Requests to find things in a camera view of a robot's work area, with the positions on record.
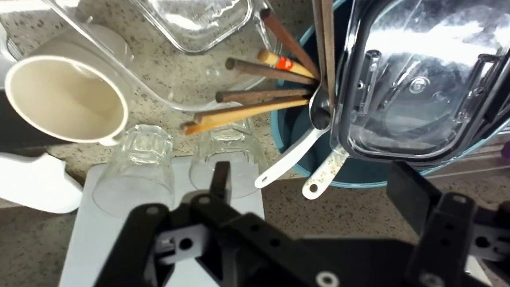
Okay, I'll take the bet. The clear glass cup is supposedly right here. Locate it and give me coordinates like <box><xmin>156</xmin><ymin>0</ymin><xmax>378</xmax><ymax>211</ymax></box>
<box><xmin>93</xmin><ymin>125</ymin><xmax>175</xmax><ymax>217</ymax></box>

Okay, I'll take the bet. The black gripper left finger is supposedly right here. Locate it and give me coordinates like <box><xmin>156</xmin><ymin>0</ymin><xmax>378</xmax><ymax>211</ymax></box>
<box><xmin>94</xmin><ymin>162</ymin><xmax>250</xmax><ymax>287</ymax></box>

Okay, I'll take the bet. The clear rectangular plastic container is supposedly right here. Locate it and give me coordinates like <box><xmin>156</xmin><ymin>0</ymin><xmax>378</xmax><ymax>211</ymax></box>
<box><xmin>43</xmin><ymin>0</ymin><xmax>281</xmax><ymax>114</ymax></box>

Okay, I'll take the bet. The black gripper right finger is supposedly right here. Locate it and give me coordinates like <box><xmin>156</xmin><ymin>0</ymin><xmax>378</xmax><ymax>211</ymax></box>
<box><xmin>386</xmin><ymin>162</ymin><xmax>510</xmax><ymax>287</ymax></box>

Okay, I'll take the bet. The white measuring spoon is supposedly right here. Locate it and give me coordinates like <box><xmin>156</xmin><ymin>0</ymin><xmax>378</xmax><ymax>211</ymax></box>
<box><xmin>255</xmin><ymin>128</ymin><xmax>325</xmax><ymax>189</ymax></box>

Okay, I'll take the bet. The white ceramic mug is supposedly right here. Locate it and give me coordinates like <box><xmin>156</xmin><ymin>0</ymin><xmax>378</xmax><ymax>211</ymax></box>
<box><xmin>5</xmin><ymin>33</ymin><xmax>129</xmax><ymax>146</ymax></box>

